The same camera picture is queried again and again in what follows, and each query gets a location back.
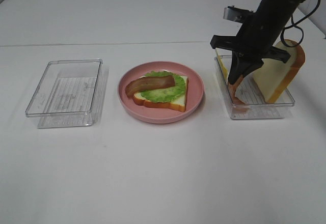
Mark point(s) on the left clear plastic tray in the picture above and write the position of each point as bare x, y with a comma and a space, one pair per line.
68, 94

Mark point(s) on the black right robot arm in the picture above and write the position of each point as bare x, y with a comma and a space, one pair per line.
280, 10

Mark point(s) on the pink round plate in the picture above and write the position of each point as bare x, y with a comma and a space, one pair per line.
195, 93

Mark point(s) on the clear plastic tray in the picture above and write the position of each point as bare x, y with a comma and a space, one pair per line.
249, 93
68, 94

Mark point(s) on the brown bacon strip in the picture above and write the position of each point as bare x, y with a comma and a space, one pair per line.
149, 83

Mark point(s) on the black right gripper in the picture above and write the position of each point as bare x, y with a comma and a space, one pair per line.
254, 39

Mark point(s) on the green lettuce leaf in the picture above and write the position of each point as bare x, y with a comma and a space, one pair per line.
169, 94

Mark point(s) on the bread slice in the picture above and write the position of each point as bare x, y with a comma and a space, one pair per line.
275, 76
178, 105

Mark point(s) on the yellow cheese slice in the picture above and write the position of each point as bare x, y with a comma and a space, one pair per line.
222, 66

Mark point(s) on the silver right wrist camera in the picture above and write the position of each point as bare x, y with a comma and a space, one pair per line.
235, 14

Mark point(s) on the right clear plastic tray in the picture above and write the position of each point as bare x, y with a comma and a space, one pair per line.
249, 93

